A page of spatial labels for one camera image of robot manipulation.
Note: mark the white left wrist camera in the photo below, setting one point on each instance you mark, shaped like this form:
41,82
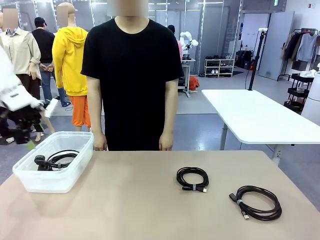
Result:
51,108

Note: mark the black luggage bags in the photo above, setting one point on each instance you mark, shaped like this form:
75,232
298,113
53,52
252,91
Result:
241,60

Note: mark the person's left forearm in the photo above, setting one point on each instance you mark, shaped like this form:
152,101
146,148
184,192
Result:
169,117

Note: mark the orange cloth object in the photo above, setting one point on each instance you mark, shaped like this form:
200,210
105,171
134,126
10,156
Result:
193,83

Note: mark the white table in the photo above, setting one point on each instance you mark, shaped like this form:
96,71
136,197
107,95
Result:
250,112

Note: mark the beige hanging coat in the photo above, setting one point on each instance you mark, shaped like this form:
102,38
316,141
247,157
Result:
285,47

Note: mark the person in black t-shirt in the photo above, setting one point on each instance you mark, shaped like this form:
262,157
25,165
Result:
132,75

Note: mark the black utility cart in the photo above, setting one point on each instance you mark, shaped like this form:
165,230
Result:
297,92

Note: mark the light blue hanging shirt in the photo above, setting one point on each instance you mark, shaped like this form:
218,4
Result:
307,47

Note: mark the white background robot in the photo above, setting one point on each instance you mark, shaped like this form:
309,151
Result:
187,40

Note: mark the person's left hand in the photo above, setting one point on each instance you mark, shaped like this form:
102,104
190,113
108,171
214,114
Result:
166,142

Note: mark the mannequin in beige shirt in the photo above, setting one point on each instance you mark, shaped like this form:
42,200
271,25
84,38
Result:
20,55

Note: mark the mannequin in yellow hoodie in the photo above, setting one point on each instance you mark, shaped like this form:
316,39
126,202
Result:
70,62

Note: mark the clear plastic storage bin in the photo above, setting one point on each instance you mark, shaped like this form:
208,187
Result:
50,180

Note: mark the grey partition panel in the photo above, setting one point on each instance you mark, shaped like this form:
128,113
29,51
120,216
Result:
277,45

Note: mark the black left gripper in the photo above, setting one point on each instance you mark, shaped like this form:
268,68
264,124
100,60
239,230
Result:
20,117

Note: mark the background person black shirt jeans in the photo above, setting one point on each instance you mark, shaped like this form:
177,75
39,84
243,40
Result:
43,45

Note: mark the person's right forearm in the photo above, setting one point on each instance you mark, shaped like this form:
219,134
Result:
96,117

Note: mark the background person pink shirt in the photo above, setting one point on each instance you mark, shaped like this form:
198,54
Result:
178,47

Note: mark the black clothes rack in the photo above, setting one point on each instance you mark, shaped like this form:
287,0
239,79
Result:
306,30

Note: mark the dark hanging jacket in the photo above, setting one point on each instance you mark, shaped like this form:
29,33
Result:
293,47

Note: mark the black pole camera stand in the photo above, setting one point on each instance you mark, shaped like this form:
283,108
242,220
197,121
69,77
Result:
255,62

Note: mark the white item on cart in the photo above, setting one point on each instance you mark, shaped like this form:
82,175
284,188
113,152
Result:
307,73

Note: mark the person's right hand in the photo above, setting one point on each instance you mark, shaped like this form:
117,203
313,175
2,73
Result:
100,142

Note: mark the white shoe rack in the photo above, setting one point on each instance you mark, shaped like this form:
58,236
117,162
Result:
220,67

